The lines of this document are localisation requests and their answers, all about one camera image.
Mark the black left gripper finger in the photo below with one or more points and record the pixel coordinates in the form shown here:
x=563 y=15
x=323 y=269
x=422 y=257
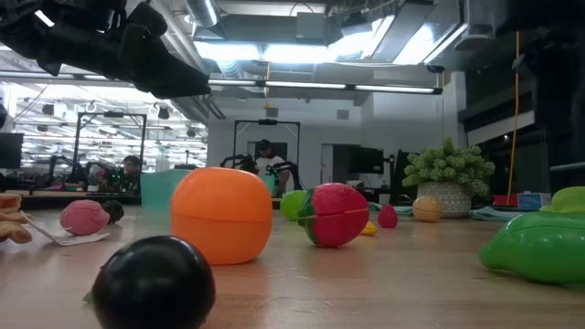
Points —
x=169 y=77
x=148 y=18

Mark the small black toy blackberry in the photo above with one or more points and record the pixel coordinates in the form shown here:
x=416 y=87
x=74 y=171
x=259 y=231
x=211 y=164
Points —
x=115 y=211

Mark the pink toy raspberry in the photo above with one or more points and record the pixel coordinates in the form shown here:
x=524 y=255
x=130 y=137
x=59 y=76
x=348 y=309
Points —
x=83 y=217

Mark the round green toy fruit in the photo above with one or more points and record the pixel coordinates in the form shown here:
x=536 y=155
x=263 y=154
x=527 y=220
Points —
x=291 y=205

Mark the small red toy raspberry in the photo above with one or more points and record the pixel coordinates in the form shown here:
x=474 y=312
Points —
x=387 y=217

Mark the tan toy potato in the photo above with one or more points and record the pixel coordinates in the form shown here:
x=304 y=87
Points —
x=427 y=209

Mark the green toy starfruit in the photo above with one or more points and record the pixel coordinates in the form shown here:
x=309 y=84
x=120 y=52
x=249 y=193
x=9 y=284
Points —
x=569 y=201

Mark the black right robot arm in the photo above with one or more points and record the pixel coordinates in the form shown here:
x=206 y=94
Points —
x=562 y=77

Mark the person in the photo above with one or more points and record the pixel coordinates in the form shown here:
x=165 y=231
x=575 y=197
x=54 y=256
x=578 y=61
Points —
x=269 y=162
x=131 y=170

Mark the teal translucent plastic container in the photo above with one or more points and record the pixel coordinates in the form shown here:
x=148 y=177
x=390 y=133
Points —
x=157 y=189

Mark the black computer monitor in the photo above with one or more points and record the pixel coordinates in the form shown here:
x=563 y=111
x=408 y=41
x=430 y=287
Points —
x=365 y=160
x=10 y=151

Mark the smooth orange toy orange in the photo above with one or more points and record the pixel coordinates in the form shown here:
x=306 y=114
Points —
x=221 y=215

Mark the long ceiling light bar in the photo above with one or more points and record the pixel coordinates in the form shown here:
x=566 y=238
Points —
x=320 y=85

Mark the dark background table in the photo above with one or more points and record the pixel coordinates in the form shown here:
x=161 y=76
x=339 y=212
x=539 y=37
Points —
x=68 y=199

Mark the white paper tag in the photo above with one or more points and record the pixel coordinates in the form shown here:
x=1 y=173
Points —
x=68 y=238

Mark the glossy black toy fruit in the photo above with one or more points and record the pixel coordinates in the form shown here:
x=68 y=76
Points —
x=153 y=285

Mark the black office chair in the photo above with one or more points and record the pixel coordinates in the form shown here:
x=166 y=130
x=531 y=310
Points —
x=398 y=169

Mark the yellow toy pepper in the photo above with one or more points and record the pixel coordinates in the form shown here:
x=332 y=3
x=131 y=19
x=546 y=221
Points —
x=369 y=229

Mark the green plant in white pot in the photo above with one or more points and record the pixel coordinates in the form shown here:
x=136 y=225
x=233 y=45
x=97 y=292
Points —
x=445 y=176

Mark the red box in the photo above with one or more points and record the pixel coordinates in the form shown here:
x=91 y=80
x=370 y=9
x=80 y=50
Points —
x=505 y=200

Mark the blue cardboard box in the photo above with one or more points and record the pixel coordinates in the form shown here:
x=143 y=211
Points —
x=534 y=201

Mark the green toy pea pod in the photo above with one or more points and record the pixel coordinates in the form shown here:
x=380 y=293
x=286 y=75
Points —
x=539 y=247

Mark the silver ceiling duct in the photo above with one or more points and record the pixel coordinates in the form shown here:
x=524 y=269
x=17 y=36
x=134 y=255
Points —
x=203 y=11

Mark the black background gantry frame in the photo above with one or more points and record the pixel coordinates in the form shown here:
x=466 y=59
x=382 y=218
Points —
x=267 y=122
x=109 y=114

